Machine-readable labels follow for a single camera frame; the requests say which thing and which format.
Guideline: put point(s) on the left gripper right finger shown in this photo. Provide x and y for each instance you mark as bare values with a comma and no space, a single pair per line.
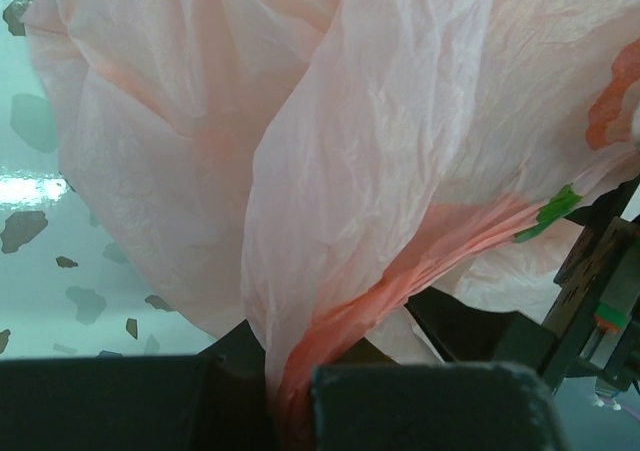
366,401

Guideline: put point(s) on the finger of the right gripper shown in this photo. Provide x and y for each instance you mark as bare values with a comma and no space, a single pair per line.
466,334

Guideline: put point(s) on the pink plastic bag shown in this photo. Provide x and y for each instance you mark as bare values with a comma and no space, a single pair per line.
309,165

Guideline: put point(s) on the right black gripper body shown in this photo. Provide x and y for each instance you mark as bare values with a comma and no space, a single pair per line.
596,314

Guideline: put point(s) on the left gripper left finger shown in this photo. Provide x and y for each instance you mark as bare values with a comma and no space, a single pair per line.
213,400

